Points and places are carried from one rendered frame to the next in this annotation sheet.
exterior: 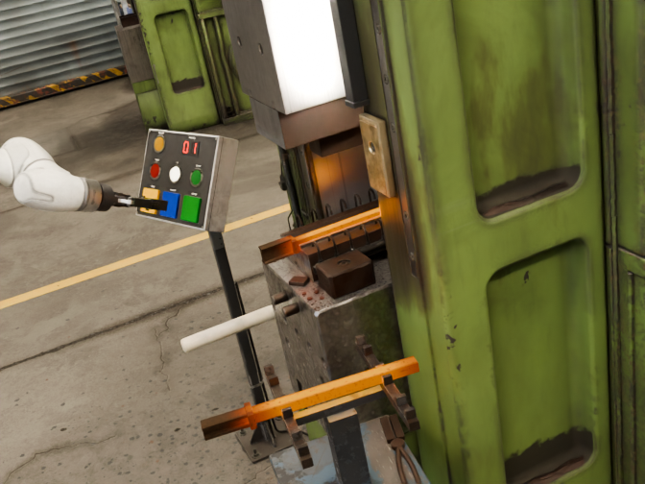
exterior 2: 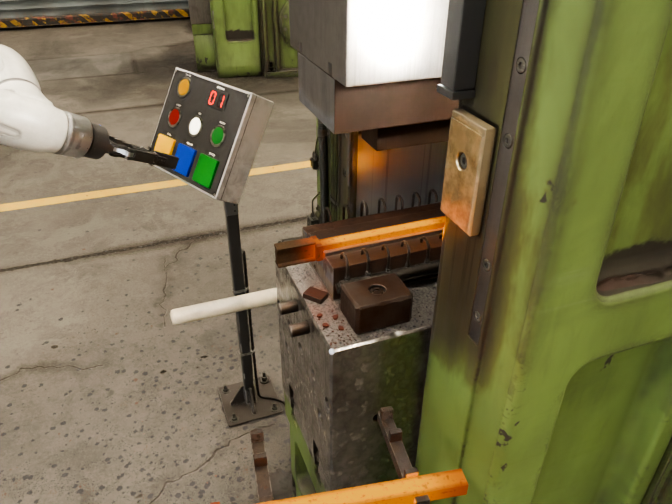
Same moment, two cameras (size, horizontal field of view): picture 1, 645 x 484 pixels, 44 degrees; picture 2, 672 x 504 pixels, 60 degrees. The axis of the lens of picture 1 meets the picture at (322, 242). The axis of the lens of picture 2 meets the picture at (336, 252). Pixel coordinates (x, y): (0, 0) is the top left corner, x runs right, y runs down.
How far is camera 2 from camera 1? 84 cm
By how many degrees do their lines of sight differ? 7
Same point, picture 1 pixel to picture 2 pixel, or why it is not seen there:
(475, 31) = not seen: outside the picture
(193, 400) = (185, 343)
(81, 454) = (64, 378)
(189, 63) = (244, 17)
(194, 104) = (242, 53)
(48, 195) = (13, 129)
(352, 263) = (388, 294)
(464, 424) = not seen: outside the picture
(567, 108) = not seen: outside the picture
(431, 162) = (564, 212)
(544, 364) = (588, 452)
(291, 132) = (346, 111)
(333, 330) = (347, 372)
